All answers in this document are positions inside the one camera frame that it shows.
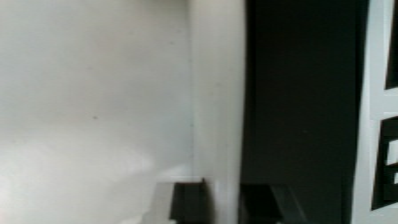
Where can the white square tabletop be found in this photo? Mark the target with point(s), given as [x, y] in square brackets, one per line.
[122, 108]

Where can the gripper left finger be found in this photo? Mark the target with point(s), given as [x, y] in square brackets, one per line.
[191, 203]

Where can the white marker sheet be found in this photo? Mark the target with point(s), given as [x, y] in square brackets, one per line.
[376, 182]

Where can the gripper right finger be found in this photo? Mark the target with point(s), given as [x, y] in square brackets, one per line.
[269, 205]

